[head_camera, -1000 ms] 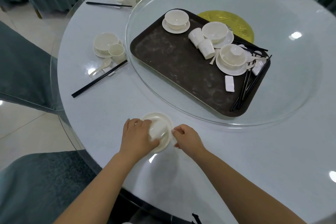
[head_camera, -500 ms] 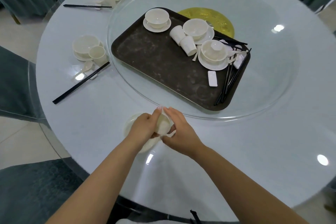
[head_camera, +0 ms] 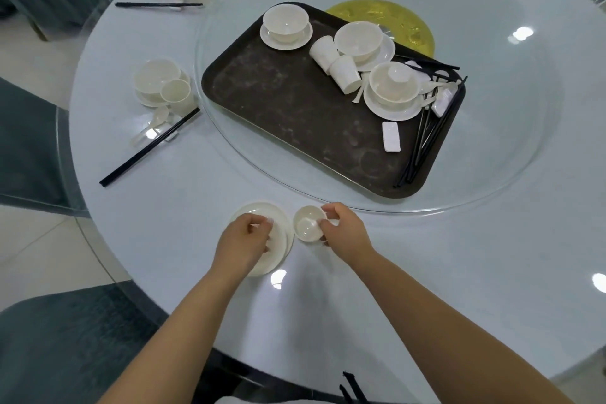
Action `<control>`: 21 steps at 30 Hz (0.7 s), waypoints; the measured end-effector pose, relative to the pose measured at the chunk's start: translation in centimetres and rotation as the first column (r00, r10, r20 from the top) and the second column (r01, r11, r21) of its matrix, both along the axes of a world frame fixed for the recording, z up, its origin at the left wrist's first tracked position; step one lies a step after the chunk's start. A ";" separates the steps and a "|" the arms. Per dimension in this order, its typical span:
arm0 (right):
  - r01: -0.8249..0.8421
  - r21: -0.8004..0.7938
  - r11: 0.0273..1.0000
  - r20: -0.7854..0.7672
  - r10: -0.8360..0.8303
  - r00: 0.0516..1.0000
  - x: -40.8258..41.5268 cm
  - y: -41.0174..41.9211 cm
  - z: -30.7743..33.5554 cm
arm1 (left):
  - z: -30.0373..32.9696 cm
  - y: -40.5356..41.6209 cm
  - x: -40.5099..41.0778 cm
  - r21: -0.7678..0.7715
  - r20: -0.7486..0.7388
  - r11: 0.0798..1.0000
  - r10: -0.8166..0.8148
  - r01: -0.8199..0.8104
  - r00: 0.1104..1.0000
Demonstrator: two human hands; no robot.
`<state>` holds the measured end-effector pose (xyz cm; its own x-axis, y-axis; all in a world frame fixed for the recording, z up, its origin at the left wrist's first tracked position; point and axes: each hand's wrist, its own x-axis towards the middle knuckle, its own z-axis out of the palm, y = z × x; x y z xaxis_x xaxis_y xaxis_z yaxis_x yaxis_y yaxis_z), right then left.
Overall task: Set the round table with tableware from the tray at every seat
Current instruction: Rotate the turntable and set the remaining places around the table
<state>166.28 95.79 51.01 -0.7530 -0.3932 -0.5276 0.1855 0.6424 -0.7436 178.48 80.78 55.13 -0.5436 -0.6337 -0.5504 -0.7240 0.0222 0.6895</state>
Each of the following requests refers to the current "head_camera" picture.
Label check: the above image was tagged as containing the person's right hand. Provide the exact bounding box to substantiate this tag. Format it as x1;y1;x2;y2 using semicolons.
319;201;379;272

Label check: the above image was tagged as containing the bunch of black chopsticks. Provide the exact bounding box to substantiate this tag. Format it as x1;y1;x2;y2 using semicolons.
393;54;468;189

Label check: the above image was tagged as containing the white round table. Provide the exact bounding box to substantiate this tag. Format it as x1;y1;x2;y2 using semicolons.
68;0;606;388

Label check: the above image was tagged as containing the person's right forearm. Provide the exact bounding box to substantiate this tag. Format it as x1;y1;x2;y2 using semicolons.
355;249;576;404

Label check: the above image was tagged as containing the black dangling strap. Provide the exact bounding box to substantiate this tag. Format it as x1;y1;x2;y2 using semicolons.
338;370;369;404

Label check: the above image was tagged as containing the black tray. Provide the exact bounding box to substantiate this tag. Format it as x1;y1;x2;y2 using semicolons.
201;2;467;201

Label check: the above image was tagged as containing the cluster of white cups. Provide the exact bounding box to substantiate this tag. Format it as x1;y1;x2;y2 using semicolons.
309;35;363;96

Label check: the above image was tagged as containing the person's left hand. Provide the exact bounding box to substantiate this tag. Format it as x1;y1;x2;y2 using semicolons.
211;211;275;284

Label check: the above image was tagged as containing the person's left forearm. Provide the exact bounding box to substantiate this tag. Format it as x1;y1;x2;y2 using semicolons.
97;266;242;404

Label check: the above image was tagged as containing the gold turntable base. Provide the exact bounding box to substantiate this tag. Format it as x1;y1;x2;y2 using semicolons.
325;0;436;59

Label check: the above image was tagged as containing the glass lazy susan turntable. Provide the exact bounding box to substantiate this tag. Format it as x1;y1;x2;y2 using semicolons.
194;0;567;216

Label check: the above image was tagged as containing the heap of small white pieces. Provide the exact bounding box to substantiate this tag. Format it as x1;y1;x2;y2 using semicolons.
405;59;463;118

